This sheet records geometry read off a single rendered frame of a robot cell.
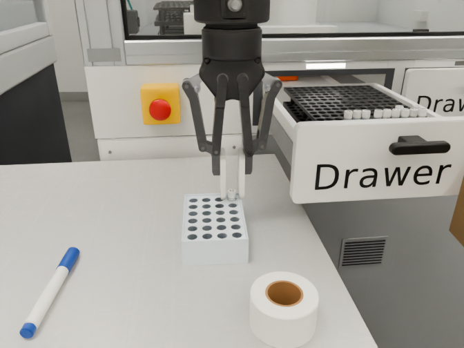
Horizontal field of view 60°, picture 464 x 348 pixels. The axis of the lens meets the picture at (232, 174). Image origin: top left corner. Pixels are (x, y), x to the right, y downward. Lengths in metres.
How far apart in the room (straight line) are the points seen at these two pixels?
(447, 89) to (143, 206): 0.66
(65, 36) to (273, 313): 4.09
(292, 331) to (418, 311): 0.91
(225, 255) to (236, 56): 0.24
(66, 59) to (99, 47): 3.59
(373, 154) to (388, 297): 0.72
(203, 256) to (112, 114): 0.42
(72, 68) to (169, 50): 3.62
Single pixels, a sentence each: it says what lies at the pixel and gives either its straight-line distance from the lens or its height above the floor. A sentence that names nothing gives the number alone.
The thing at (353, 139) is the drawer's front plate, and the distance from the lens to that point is 0.53.
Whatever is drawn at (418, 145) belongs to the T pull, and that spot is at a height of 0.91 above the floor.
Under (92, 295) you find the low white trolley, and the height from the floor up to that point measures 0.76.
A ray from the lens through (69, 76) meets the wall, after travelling 4.43.
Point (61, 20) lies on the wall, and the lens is 4.36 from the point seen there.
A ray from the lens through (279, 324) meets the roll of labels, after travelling 0.41.
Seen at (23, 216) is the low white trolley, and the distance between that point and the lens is 0.70.
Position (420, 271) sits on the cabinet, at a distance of 1.20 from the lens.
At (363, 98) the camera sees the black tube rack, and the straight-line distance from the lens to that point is 0.77.
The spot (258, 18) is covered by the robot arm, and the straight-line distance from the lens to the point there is 0.49.
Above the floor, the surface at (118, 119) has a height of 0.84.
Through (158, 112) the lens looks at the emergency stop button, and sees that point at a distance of 0.75.
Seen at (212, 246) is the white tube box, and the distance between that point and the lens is 0.51.
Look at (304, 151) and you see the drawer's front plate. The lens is 0.51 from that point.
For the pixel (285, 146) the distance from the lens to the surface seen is 0.64.
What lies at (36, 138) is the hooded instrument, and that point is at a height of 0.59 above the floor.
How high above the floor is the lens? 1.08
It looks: 25 degrees down
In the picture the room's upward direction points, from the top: straight up
